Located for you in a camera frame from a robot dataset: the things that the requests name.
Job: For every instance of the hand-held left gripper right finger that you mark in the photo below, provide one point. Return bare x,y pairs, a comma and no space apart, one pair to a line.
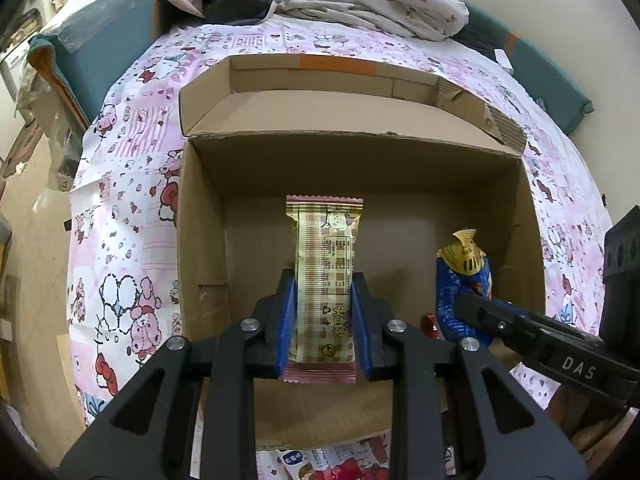
361,330

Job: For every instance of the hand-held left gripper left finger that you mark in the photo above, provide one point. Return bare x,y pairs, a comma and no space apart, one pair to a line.
285,325

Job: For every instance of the person's right hand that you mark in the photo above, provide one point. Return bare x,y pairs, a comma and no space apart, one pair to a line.
590,422

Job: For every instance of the small red snack packet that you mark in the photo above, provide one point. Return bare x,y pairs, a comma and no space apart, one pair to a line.
430,324

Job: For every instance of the white and red snack packet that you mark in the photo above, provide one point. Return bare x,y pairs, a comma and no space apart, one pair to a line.
320,465

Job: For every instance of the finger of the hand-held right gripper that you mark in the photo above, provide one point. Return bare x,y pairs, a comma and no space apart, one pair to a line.
500,322

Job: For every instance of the blue gold-topped snack packet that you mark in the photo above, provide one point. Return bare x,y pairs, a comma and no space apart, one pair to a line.
460,285

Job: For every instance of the cardboard box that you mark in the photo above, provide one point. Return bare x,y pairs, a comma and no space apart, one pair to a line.
400,240

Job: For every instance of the teal bed cushion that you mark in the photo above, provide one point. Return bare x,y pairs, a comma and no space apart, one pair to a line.
100,45
540,70

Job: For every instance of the small white charger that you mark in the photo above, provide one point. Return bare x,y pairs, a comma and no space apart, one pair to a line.
504,61

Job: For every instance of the beige plaid snack packet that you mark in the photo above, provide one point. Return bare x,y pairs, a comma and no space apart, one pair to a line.
325,260

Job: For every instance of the clear plastic bag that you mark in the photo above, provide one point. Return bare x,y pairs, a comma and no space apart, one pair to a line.
55,130

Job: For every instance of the pink cartoon printed bed sheet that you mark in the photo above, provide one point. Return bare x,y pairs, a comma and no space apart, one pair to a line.
125,210

